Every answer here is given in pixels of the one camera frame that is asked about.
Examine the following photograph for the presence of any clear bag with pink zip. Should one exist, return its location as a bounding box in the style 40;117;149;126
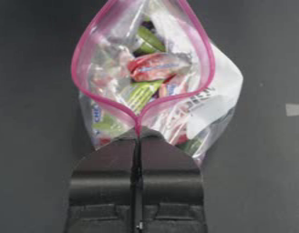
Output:
71;0;245;167

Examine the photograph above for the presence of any light green wrapped candy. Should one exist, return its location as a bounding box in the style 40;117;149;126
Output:
123;79;166;113

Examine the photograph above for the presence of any red wrapped candy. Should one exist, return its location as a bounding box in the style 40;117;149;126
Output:
127;53;193;83

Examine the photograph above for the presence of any dark green wrapped candy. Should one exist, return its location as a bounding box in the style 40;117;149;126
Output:
135;25;169;54

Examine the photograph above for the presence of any white tape patch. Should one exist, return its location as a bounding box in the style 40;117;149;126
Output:
285;103;299;117

